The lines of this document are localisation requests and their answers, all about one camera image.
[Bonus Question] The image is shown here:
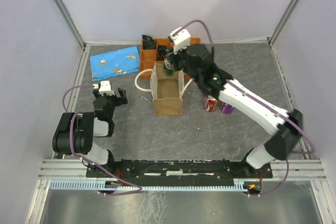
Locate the dark patterned rolled fabric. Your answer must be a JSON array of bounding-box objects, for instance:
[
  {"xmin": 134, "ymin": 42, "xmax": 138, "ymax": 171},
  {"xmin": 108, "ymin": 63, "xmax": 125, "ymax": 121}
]
[{"xmin": 142, "ymin": 35, "xmax": 156, "ymax": 50}]

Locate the purple soda can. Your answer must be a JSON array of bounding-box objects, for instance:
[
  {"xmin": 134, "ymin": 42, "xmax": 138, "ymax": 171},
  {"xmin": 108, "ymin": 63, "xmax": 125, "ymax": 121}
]
[{"xmin": 221, "ymin": 102, "xmax": 234, "ymax": 114}]

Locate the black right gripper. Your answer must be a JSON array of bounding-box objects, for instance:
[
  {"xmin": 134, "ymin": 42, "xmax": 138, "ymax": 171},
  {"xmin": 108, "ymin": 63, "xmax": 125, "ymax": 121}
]
[{"xmin": 167, "ymin": 41, "xmax": 202, "ymax": 83}]

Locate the orange compartment tray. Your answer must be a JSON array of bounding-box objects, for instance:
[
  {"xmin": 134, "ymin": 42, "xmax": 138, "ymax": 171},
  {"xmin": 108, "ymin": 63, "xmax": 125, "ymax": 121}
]
[{"xmin": 138, "ymin": 37, "xmax": 202, "ymax": 80}]

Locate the black rolled band left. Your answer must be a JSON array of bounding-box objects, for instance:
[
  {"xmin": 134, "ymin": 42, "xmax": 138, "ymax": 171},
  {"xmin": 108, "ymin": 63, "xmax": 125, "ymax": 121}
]
[{"xmin": 156, "ymin": 45, "xmax": 170, "ymax": 61}]

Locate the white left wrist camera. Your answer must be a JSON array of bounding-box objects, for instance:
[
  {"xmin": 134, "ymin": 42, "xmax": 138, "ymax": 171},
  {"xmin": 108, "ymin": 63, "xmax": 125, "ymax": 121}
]
[{"xmin": 99, "ymin": 81, "xmax": 115, "ymax": 96}]

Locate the brown canvas bag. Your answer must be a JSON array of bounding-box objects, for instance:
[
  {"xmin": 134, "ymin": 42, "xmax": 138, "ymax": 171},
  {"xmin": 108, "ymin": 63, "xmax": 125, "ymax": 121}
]
[{"xmin": 134, "ymin": 63, "xmax": 193, "ymax": 115}]

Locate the red soda can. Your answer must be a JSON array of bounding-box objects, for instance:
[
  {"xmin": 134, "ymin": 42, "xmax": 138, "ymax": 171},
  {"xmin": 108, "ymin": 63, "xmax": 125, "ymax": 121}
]
[{"xmin": 204, "ymin": 95, "xmax": 218, "ymax": 112}]

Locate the green glass bottle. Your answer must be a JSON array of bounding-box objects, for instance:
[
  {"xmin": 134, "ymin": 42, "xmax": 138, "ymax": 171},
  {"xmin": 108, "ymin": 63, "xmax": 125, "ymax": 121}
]
[{"xmin": 163, "ymin": 59, "xmax": 175, "ymax": 77}]

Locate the blue patterned cloth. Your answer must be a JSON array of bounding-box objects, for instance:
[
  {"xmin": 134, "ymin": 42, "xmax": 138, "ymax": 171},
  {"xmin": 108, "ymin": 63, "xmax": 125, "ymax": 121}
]
[{"xmin": 90, "ymin": 46, "xmax": 140, "ymax": 81}]

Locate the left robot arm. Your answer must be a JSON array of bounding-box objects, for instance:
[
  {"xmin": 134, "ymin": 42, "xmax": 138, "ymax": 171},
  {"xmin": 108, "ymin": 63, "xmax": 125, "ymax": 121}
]
[{"xmin": 52, "ymin": 88, "xmax": 128, "ymax": 177}]

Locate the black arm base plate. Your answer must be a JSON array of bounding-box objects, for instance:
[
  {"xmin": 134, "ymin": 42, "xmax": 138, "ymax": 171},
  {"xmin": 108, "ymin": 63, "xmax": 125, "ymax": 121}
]
[{"xmin": 86, "ymin": 158, "xmax": 274, "ymax": 187}]

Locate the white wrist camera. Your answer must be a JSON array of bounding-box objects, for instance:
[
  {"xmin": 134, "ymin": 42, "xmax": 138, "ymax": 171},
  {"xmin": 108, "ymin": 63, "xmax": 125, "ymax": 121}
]
[
  {"xmin": 169, "ymin": 27, "xmax": 191, "ymax": 54},
  {"xmin": 99, "ymin": 81, "xmax": 115, "ymax": 96}
]

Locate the light blue cable duct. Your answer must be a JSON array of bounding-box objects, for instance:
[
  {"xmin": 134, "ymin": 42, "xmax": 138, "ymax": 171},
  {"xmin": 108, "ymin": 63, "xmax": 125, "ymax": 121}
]
[{"xmin": 49, "ymin": 179, "xmax": 247, "ymax": 193}]

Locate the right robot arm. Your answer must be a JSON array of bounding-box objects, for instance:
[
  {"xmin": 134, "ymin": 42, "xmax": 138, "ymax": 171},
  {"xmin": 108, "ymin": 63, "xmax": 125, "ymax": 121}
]
[{"xmin": 164, "ymin": 44, "xmax": 303, "ymax": 177}]

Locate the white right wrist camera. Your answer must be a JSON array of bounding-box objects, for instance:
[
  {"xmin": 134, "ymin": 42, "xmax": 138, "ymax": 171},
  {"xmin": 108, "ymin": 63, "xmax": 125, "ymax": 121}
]
[{"xmin": 169, "ymin": 27, "xmax": 191, "ymax": 54}]

